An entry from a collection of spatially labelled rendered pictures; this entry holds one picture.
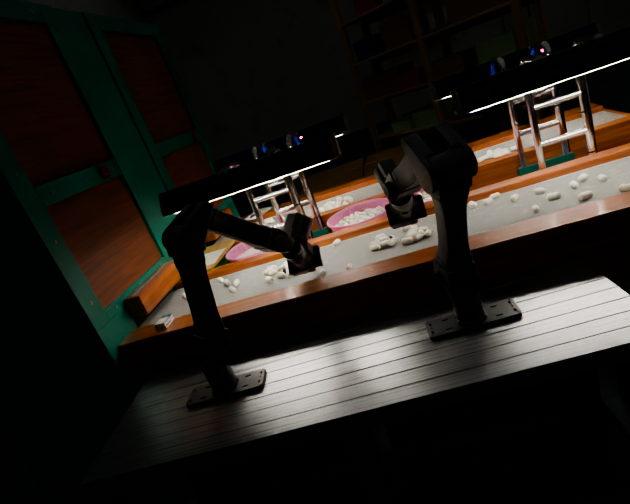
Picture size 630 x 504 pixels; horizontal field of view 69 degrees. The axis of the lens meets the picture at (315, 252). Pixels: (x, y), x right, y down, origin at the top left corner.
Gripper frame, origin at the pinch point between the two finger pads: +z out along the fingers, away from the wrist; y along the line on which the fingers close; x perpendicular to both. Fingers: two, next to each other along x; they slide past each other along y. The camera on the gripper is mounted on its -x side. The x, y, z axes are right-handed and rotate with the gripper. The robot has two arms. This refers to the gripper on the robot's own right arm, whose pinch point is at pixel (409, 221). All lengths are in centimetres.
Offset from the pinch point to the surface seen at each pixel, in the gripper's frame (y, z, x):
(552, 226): -31.9, -10.4, 15.4
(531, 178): -39.4, 21.2, -10.6
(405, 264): 3.7, -9.4, 14.7
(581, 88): -59, 12, -30
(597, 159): -59, 21, -10
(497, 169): -36, 48, -29
